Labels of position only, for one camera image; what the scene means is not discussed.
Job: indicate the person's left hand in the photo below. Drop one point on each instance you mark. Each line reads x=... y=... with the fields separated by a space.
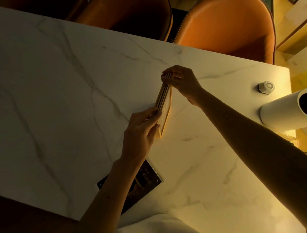
x=136 y=139

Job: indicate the person's left forearm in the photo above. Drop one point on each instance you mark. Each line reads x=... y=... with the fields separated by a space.
x=112 y=194

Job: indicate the person's left thumb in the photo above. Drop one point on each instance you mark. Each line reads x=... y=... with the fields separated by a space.
x=154 y=132

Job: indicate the black acrylic sign card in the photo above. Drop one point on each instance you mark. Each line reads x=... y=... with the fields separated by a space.
x=144 y=181

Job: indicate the wooden picture frame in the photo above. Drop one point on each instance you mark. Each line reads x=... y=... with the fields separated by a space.
x=165 y=102

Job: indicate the white hexagonal device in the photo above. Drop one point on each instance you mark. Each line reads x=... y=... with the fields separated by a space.
x=266 y=87

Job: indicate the person's right hand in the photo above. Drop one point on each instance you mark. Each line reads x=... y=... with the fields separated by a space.
x=186 y=82

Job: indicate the cardboard box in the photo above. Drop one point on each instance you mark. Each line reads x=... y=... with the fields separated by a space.
x=291 y=36

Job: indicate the person's right fingers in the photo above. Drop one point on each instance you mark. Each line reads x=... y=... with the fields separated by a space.
x=169 y=75

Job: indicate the person's right forearm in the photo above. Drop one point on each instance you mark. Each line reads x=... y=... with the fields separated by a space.
x=251 y=144

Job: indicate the person's left middle finger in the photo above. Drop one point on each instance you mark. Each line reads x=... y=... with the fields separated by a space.
x=145 y=113

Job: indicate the orange leather chair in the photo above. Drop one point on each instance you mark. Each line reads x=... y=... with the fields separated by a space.
x=227 y=26
x=129 y=16

